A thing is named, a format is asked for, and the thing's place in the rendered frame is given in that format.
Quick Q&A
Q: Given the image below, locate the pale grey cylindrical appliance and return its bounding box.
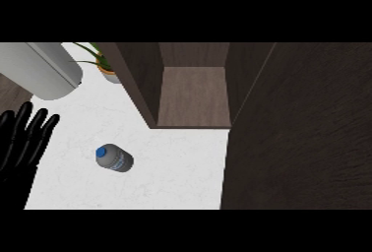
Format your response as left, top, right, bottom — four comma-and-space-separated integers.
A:
0, 42, 83, 101

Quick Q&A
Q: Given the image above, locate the dark wooden cabinet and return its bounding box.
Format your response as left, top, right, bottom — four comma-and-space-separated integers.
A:
97, 42, 277, 130

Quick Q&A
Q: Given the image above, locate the dark wooden cabinet door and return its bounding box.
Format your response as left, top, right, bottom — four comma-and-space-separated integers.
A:
219, 42, 372, 211

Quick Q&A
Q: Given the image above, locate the green potted plant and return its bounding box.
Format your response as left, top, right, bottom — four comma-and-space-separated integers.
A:
69, 42, 122, 85

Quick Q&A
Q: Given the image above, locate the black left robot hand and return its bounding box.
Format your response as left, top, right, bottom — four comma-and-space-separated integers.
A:
0, 100, 60, 211

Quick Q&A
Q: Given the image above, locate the blue-capped water bottle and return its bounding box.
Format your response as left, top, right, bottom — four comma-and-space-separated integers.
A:
94, 143, 135, 173

